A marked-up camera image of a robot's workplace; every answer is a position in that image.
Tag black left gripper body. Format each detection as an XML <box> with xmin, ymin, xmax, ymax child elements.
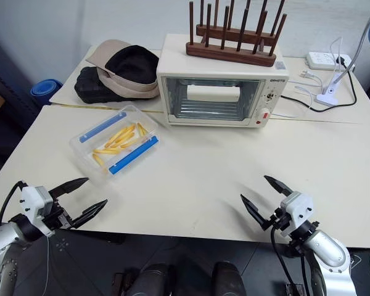
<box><xmin>44</xmin><ymin>196</ymin><xmax>74</xmax><ymax>231</ymax></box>

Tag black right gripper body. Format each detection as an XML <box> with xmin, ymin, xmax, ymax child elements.
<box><xmin>269</xmin><ymin>207</ymin><xmax>293</xmax><ymax>238</ymax></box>

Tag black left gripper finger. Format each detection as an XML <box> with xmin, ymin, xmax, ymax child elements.
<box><xmin>71</xmin><ymin>199</ymin><xmax>109</xmax><ymax>229</ymax></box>
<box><xmin>48</xmin><ymin>177</ymin><xmax>90</xmax><ymax>200</ymax></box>

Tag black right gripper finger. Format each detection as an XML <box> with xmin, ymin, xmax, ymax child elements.
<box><xmin>240</xmin><ymin>194</ymin><xmax>277</xmax><ymax>231</ymax></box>
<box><xmin>263</xmin><ymin>175</ymin><xmax>294</xmax><ymax>197</ymax></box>

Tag clear plastic container blue clips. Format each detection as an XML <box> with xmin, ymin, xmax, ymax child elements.
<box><xmin>68</xmin><ymin>104</ymin><xmax>160</xmax><ymax>187</ymax></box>

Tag cream mini toaster oven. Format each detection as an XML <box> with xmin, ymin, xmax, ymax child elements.
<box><xmin>155</xmin><ymin>33</ymin><xmax>290</xmax><ymax>129</ymax></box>

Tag blue container clip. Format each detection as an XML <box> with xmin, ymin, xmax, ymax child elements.
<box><xmin>78</xmin><ymin>112</ymin><xmax>128</xmax><ymax>144</ymax></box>
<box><xmin>108</xmin><ymin>135</ymin><xmax>160</xmax><ymax>176</ymax></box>

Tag dark rounded shape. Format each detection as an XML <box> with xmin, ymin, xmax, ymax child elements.
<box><xmin>134</xmin><ymin>261</ymin><xmax>177</xmax><ymax>296</ymax></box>
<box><xmin>212</xmin><ymin>261</ymin><xmax>247</xmax><ymax>296</ymax></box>

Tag black plastic case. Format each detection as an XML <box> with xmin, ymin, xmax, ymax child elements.
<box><xmin>74</xmin><ymin>66</ymin><xmax>128</xmax><ymax>104</ymax></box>

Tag blue rolled mat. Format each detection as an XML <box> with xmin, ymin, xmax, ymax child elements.
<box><xmin>30</xmin><ymin>79</ymin><xmax>64</xmax><ymax>99</ymax></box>

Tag white gooseneck clamp lamp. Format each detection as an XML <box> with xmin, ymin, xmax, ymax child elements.
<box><xmin>315</xmin><ymin>5</ymin><xmax>370</xmax><ymax>107</ymax></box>

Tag white power strip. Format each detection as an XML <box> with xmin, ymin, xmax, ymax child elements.
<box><xmin>305</xmin><ymin>51</ymin><xmax>353</xmax><ymax>70</ymax></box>

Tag beige hat with black lining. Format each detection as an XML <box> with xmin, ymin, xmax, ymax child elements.
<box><xmin>84</xmin><ymin>39</ymin><xmax>161</xmax><ymax>101</ymax></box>

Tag dark wooden peg rack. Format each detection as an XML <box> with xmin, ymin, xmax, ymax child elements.
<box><xmin>185</xmin><ymin>0</ymin><xmax>288</xmax><ymax>68</ymax></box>

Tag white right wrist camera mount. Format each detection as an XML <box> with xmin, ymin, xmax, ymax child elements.
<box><xmin>280</xmin><ymin>191</ymin><xmax>314</xmax><ymax>231</ymax></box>

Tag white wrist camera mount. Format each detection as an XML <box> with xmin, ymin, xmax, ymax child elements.
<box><xmin>19</xmin><ymin>184</ymin><xmax>55</xmax><ymax>238</ymax></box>
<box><xmin>280</xmin><ymin>191</ymin><xmax>314</xmax><ymax>231</ymax></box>

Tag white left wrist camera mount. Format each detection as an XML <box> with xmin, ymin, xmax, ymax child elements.
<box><xmin>19</xmin><ymin>184</ymin><xmax>55</xmax><ymax>238</ymax></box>

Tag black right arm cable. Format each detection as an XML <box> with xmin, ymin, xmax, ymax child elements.
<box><xmin>269</xmin><ymin>226</ymin><xmax>297</xmax><ymax>296</ymax></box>

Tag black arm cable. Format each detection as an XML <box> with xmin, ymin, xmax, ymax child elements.
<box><xmin>0</xmin><ymin>181</ymin><xmax>28</xmax><ymax>226</ymax></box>
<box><xmin>269</xmin><ymin>226</ymin><xmax>297</xmax><ymax>296</ymax></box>

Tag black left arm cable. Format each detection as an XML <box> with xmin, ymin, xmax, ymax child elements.
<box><xmin>0</xmin><ymin>181</ymin><xmax>28</xmax><ymax>226</ymax></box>

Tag white cable with plug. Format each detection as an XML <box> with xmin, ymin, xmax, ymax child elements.
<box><xmin>287</xmin><ymin>70</ymin><xmax>325</xmax><ymax>109</ymax></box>

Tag glass oven door with handle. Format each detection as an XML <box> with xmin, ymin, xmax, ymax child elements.
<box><xmin>160</xmin><ymin>75</ymin><xmax>263</xmax><ymax>123</ymax></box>

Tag white lamp power cable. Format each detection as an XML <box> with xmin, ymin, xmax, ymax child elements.
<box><xmin>329</xmin><ymin>36</ymin><xmax>343</xmax><ymax>75</ymax></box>

